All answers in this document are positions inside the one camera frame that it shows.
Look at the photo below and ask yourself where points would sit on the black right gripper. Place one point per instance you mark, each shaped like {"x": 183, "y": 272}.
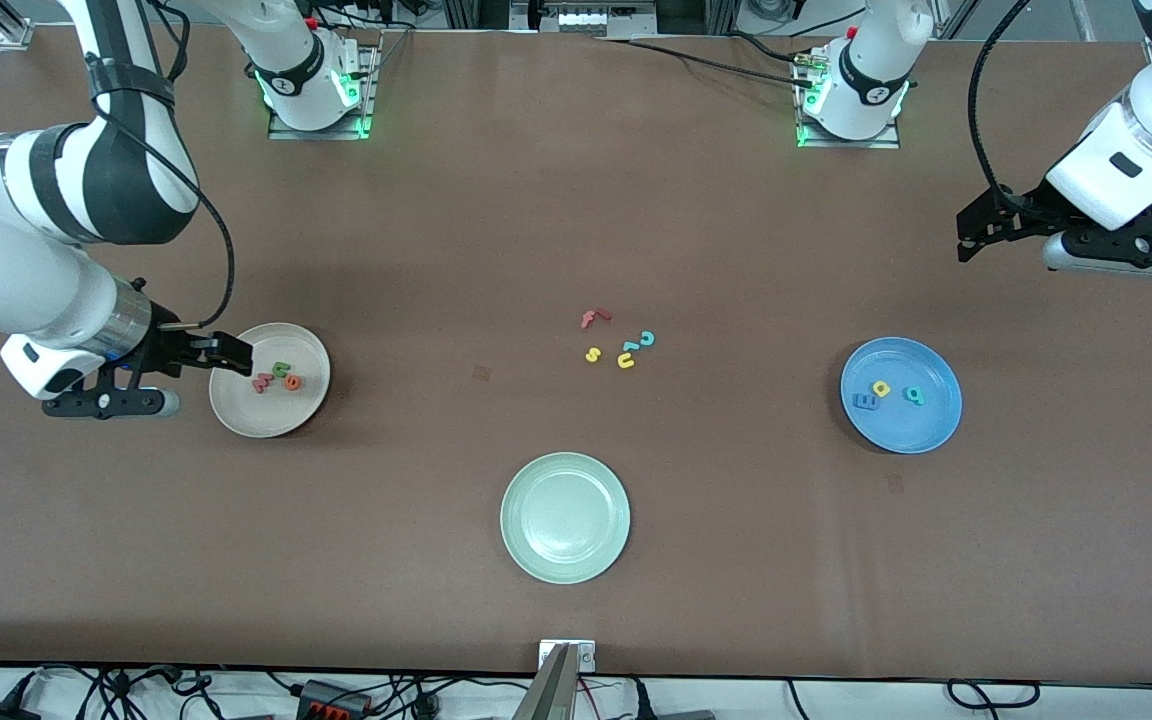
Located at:
{"x": 165, "y": 349}

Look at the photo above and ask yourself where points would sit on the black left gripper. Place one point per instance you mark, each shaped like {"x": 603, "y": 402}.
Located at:
{"x": 1024, "y": 213}

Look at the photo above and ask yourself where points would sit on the pink foam letter w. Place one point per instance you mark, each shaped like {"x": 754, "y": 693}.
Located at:
{"x": 262, "y": 383}

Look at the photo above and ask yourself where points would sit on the teal foam letter q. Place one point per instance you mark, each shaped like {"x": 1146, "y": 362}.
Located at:
{"x": 913, "y": 395}

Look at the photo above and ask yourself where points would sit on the blue foam letter m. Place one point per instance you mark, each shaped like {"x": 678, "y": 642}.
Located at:
{"x": 865, "y": 401}

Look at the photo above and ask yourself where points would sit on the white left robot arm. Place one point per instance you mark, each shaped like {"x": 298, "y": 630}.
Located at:
{"x": 871, "y": 70}

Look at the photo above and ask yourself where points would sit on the beige round plate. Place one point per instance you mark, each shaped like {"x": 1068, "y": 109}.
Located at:
{"x": 276, "y": 415}

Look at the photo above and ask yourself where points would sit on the blue round plate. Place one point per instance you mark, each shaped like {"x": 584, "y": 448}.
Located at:
{"x": 901, "y": 425}

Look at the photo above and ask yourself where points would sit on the black red power adapter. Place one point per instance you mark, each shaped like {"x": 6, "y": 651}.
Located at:
{"x": 331, "y": 700}

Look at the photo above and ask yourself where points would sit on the pale green round plate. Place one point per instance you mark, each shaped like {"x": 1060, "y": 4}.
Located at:
{"x": 565, "y": 518}

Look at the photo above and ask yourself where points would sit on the silver connector box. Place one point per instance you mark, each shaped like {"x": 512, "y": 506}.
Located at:
{"x": 586, "y": 20}

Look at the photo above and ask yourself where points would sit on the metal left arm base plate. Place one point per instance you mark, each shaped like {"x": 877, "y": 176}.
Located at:
{"x": 851, "y": 143}

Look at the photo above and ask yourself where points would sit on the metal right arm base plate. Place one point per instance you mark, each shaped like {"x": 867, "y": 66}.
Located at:
{"x": 316, "y": 134}

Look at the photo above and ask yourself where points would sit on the grey aluminium camera post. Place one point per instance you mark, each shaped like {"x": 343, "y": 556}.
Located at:
{"x": 556, "y": 690}

